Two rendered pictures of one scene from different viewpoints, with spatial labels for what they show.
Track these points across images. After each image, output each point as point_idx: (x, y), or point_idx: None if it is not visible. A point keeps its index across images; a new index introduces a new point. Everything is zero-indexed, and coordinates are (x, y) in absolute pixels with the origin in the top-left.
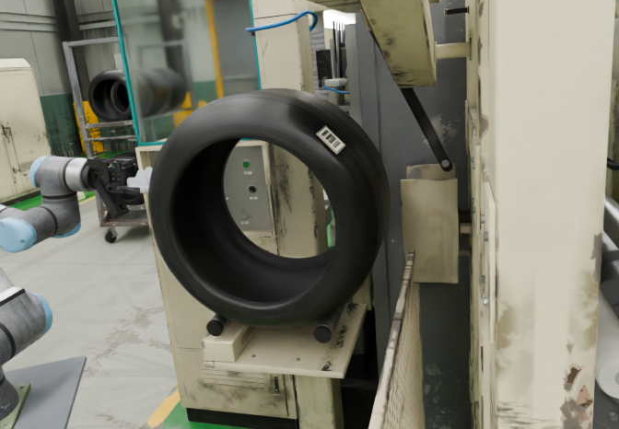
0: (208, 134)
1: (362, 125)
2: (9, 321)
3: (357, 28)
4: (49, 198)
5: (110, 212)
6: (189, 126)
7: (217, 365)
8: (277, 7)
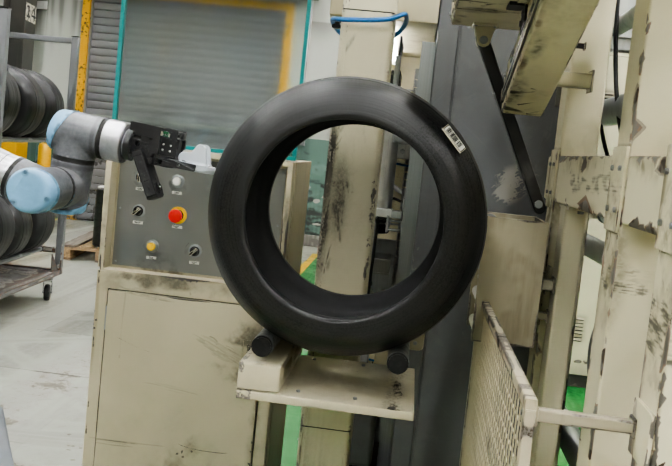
0: (319, 110)
1: (423, 162)
2: None
3: (438, 48)
4: (67, 160)
5: (145, 190)
6: (295, 98)
7: (254, 395)
8: (374, 2)
